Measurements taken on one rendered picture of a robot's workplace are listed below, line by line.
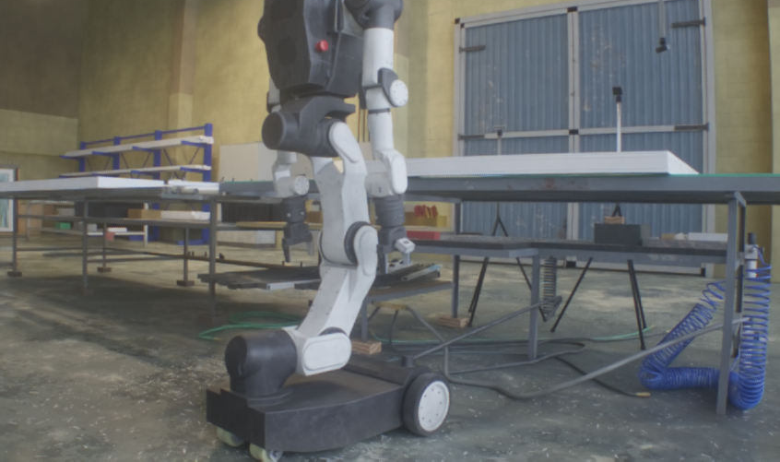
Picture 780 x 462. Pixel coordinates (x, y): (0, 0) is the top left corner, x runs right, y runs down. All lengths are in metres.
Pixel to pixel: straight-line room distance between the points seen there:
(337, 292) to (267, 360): 0.34
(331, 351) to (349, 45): 0.92
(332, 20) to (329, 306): 0.87
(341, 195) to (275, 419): 0.70
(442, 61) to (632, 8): 3.24
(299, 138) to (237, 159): 10.61
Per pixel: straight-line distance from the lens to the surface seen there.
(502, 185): 2.29
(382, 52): 1.74
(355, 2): 1.77
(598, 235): 2.99
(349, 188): 1.89
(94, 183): 4.28
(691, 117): 8.73
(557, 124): 9.16
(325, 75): 1.80
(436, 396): 1.97
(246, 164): 12.13
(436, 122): 10.11
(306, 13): 1.78
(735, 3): 9.15
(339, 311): 1.89
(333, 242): 1.91
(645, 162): 2.09
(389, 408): 1.88
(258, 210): 4.42
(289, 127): 1.73
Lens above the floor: 0.70
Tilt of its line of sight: level
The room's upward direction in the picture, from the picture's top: 1 degrees clockwise
